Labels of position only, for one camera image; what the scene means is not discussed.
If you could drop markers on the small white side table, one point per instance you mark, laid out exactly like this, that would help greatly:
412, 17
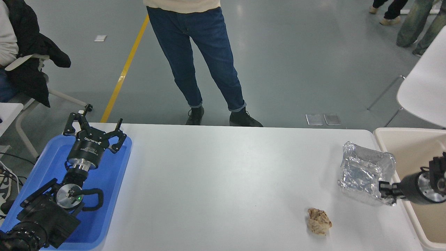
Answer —
8, 113

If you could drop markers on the large pale bin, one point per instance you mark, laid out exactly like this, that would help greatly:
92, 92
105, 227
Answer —
407, 153

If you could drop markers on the blue plastic tray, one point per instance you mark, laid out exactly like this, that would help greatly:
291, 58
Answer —
111, 181

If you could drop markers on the white chair with armrest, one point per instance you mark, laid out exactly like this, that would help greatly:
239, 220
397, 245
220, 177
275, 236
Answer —
21, 60

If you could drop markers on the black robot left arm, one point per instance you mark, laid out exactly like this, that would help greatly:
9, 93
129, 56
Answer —
41, 216

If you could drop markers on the silver foil tray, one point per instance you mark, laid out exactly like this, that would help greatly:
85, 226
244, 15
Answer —
360, 172

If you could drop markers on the seated person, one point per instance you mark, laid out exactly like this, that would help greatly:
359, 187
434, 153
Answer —
7, 38

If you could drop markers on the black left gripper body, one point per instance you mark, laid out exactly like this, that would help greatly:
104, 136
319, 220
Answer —
87, 148

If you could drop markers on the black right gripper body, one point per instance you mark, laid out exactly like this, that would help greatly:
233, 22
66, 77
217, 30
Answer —
409, 188

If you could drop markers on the standing person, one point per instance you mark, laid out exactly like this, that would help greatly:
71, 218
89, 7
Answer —
195, 45

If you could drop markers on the silver floor plate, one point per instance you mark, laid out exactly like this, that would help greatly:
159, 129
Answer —
332, 119
314, 119

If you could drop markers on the person in dark trousers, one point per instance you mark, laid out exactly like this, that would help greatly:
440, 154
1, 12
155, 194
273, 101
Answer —
392, 12

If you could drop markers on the white round-seat chair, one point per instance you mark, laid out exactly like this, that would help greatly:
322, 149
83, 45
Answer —
425, 90

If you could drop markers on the person in faded jeans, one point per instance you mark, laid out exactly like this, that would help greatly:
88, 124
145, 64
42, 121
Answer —
413, 24

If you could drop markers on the crumpled tan paper ball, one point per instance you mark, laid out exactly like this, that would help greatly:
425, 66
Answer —
318, 221

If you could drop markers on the black jacket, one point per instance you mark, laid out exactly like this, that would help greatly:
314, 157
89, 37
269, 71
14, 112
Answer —
29, 45

